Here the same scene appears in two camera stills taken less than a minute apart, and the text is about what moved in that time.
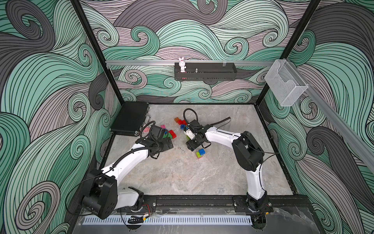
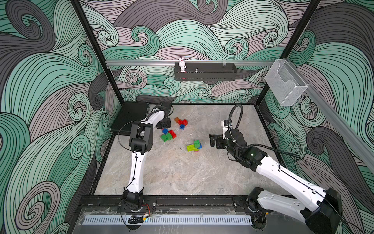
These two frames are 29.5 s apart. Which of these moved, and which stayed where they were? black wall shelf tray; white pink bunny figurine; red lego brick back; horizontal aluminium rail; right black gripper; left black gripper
Moved: right black gripper; left black gripper
Stayed: red lego brick back; white pink bunny figurine; black wall shelf tray; horizontal aluminium rail
